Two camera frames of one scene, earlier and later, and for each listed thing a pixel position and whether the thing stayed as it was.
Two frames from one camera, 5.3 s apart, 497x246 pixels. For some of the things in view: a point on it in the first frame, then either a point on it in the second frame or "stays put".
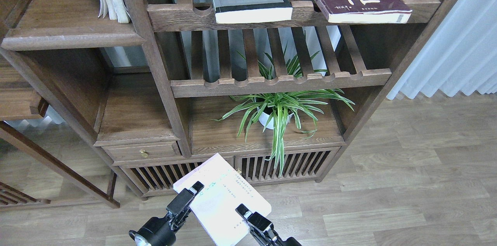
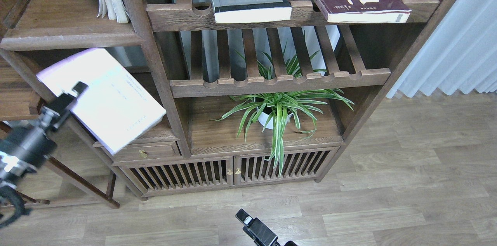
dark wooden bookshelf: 279,101 stays put
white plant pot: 264,117 stays put
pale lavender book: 225,189 → 116,110
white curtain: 459,54 stays put
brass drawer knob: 143,153 stays put
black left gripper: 162,231 → 30,145
